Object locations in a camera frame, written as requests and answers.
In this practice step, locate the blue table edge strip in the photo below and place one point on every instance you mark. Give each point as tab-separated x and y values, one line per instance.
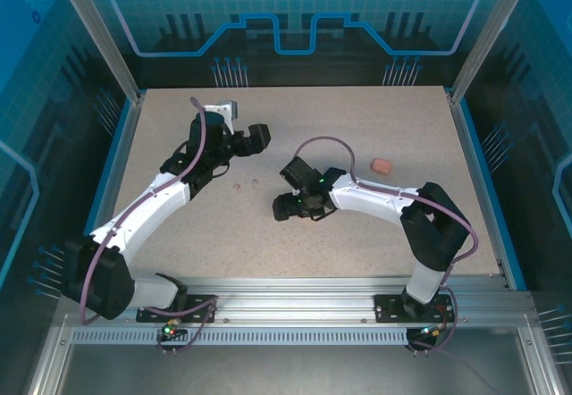
487	180
111	176

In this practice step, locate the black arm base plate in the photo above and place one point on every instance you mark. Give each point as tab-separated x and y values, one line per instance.
201	310
389	308

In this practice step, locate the coral pink charging case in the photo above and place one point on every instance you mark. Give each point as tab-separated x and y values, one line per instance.
381	165

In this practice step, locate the small LED circuit board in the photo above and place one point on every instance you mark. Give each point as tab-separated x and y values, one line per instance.
431	331
169	331

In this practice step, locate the aluminium enclosure post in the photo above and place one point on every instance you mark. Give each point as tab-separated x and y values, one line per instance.
103	42
487	42

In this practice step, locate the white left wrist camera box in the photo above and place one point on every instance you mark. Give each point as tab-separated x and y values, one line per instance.
221	109

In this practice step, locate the grey metal shelf plate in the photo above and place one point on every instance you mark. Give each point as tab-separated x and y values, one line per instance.
290	372

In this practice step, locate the aluminium mounting rail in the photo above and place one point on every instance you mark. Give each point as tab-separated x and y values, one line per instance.
290	296

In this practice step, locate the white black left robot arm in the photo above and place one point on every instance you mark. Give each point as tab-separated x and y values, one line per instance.
147	207

